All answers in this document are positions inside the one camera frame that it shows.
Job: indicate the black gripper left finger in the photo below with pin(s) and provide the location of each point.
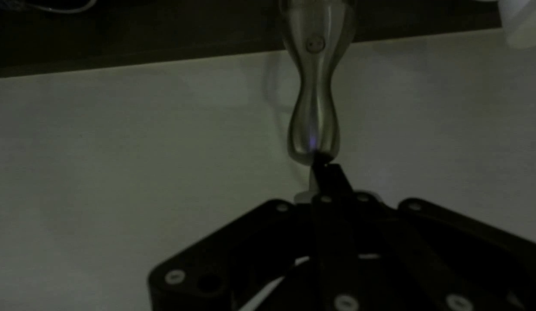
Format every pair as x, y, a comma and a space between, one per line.
303, 249

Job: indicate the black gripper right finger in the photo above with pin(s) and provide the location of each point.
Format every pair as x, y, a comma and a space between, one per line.
426, 257

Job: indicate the brushed steel faucet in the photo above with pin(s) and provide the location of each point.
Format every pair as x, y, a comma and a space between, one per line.
317, 34

